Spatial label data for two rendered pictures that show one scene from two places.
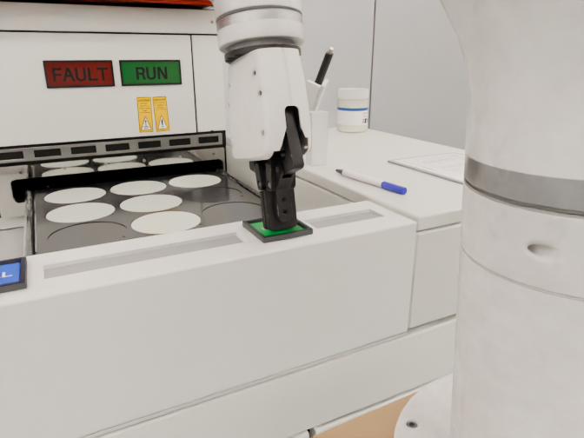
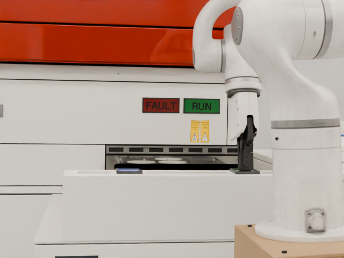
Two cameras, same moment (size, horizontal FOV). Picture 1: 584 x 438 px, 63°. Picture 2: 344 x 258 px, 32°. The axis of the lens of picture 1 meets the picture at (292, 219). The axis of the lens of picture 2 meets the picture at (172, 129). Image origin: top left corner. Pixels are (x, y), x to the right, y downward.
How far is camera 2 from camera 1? 91 cm
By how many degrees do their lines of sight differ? 25
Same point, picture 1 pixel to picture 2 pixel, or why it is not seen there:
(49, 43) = (147, 88)
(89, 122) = (162, 133)
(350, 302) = not seen: hidden behind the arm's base
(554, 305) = (279, 152)
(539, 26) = (269, 88)
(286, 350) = not seen: hidden behind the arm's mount
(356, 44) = not seen: outside the picture
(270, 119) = (240, 119)
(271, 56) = (243, 95)
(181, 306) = (196, 191)
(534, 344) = (278, 164)
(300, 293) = (250, 199)
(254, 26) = (237, 84)
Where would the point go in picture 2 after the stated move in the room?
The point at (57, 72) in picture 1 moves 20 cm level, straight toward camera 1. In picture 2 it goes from (149, 104) to (153, 105)
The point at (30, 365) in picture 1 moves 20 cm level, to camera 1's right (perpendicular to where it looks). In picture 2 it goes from (140, 201) to (232, 209)
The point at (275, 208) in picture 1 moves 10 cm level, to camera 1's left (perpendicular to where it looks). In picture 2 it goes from (243, 159) to (200, 157)
